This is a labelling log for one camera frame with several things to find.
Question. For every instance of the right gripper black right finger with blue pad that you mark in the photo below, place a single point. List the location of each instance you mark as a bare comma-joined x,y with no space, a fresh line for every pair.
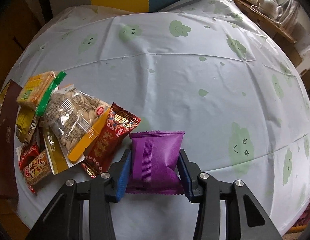
245,216

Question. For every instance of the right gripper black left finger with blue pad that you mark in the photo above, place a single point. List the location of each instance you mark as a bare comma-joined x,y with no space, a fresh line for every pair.
62,218

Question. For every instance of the clear sunflower seed bag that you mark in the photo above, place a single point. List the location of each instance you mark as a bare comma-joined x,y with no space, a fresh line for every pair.
76,119

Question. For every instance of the purple snack packet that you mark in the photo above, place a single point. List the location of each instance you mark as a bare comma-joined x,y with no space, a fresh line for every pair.
154,160

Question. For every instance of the green cracker packet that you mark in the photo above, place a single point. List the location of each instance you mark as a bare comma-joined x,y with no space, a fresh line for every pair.
38,89

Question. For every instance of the brown red snack packet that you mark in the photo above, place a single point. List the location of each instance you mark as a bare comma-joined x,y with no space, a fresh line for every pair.
36,170

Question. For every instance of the white gold snack packet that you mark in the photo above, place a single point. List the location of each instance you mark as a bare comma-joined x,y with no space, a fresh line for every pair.
57,155

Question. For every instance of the dark red patterned snack packet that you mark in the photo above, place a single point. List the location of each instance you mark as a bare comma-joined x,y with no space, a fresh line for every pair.
119,124

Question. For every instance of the yellow silver snack packet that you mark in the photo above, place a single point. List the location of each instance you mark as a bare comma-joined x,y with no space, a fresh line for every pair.
26,123

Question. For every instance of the maroon gift box gold interior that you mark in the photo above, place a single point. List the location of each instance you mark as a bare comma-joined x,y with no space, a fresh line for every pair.
8,115

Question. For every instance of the light blue cloud tablecloth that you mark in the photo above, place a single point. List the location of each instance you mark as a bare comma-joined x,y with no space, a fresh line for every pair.
202,67

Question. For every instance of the wooden side table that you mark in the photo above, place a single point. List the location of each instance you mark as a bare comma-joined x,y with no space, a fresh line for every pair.
273,29

